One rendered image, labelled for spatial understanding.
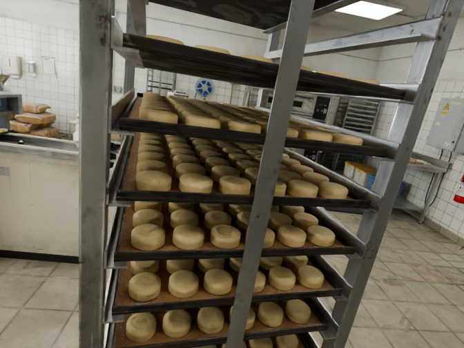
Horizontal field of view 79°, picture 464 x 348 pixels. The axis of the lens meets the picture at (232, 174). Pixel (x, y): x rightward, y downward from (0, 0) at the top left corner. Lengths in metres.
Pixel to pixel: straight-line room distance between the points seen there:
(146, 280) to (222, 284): 0.13
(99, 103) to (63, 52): 6.38
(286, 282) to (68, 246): 2.11
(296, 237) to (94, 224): 0.32
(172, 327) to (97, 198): 0.28
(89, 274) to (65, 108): 6.38
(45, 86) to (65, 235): 4.79
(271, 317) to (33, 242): 2.19
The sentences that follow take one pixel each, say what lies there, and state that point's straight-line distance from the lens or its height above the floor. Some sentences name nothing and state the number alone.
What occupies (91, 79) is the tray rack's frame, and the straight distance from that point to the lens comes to 0.34.
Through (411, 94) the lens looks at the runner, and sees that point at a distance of 0.52.
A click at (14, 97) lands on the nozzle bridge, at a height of 1.16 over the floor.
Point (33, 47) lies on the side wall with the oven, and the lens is 6.95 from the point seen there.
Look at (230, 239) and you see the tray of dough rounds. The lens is 0.46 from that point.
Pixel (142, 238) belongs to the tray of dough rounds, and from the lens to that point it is 0.43.
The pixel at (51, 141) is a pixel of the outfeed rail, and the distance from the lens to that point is 2.58.
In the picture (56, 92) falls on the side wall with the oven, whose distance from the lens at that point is 6.80.
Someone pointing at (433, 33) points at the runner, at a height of 1.58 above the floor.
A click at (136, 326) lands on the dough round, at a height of 1.06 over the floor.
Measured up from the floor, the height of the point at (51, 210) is 0.45.
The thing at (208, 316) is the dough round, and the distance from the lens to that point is 0.58.
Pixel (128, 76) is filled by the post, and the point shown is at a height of 1.46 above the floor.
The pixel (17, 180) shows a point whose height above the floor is 0.65.
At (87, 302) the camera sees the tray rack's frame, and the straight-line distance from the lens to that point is 0.45.
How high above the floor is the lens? 1.46
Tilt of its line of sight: 16 degrees down
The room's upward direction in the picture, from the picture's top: 9 degrees clockwise
